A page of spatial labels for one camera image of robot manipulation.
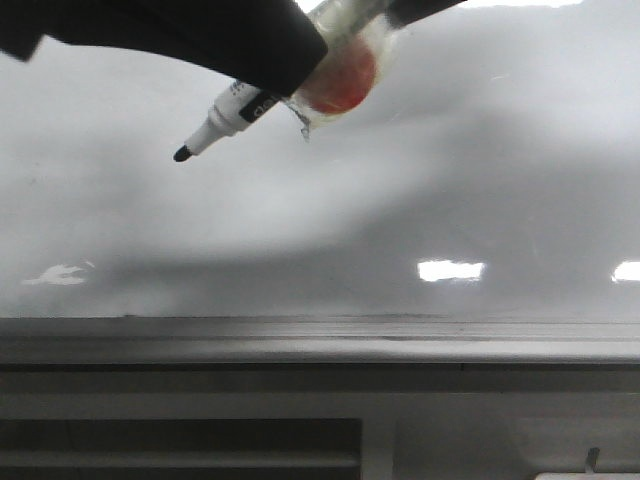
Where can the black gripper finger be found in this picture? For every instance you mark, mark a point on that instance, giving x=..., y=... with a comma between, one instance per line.
x=272, y=45
x=405, y=12

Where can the white dry-erase marker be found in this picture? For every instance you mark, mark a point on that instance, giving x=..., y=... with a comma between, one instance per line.
x=233, y=111

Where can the red eraser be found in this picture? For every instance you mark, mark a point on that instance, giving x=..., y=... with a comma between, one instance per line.
x=361, y=39

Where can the white whiteboard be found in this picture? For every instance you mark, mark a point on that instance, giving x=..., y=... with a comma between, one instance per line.
x=493, y=171

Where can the aluminium whiteboard tray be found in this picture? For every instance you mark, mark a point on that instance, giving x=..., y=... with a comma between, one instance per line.
x=376, y=339

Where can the dark slatted vent panel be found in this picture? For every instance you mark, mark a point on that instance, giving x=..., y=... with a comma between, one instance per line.
x=286, y=448

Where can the small grey metal hook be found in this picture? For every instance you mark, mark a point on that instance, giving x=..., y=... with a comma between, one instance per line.
x=591, y=460

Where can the white box corner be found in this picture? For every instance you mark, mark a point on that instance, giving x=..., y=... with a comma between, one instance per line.
x=587, y=476

